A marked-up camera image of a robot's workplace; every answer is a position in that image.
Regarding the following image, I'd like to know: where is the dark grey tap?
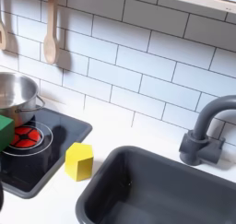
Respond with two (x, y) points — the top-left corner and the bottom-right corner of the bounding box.
(179, 94), (236, 167)

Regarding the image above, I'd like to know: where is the yellow block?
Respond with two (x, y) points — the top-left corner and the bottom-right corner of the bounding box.
(64, 142), (94, 183)

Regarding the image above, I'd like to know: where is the dark grey sink basin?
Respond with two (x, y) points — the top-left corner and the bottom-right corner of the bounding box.
(75, 145), (236, 224)

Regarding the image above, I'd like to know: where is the black stove top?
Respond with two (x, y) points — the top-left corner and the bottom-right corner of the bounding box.
(0, 107), (93, 200)

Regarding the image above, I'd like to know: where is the wooden spoon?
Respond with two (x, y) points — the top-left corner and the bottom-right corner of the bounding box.
(42, 0), (60, 65)

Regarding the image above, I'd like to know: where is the green block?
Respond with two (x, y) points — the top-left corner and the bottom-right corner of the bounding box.
(0, 114), (16, 153)

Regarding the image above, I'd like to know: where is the steel pot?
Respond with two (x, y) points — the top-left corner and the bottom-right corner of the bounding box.
(0, 72), (46, 128)

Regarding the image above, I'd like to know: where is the wooden spatula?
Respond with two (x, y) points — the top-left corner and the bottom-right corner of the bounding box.
(0, 6), (7, 52)

